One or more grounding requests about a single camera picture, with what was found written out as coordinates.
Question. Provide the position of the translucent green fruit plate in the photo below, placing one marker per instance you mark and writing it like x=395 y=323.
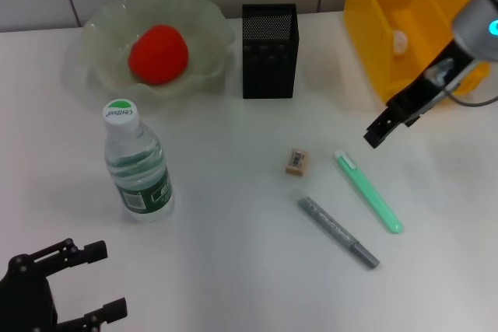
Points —
x=206 y=29

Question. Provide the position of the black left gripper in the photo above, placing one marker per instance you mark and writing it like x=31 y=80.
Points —
x=23 y=301

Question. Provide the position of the grey glitter marker pen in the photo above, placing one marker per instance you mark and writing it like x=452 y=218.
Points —
x=334 y=227

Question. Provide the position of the clear water bottle green label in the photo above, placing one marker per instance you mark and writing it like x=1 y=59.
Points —
x=136 y=168

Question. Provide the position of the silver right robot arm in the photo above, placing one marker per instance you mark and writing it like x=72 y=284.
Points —
x=478 y=21

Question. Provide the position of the beige eraser with barcode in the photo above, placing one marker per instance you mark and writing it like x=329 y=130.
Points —
x=297 y=161

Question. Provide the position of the white paper ball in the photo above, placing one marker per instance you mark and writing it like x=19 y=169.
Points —
x=400 y=42

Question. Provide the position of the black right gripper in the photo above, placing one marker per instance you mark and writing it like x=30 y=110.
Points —
x=424 y=91

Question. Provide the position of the red tomato toy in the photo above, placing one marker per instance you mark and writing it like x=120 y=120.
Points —
x=159 y=56

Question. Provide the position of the black mesh pen holder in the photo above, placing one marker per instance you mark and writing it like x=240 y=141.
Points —
x=268 y=63

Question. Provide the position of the green pen with white clip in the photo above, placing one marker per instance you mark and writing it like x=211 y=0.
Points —
x=369 y=192

